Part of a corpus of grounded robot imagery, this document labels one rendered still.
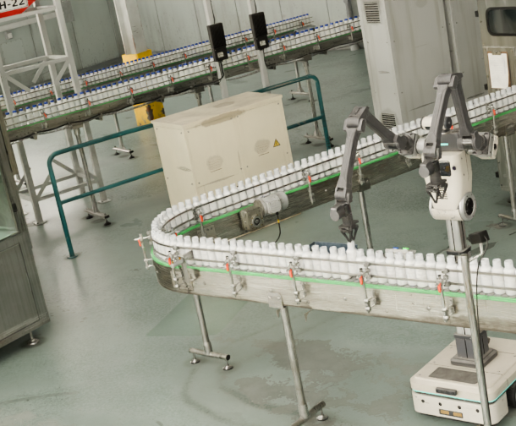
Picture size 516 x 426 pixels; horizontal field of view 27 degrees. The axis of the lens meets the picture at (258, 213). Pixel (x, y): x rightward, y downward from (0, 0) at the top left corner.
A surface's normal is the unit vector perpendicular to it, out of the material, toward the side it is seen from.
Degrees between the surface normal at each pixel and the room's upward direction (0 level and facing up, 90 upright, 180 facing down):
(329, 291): 90
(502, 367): 0
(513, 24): 90
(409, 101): 90
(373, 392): 0
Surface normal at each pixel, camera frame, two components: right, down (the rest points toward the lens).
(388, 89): -0.84, 0.30
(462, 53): 0.54, 0.15
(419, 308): -0.61, 0.33
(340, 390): -0.18, -0.94
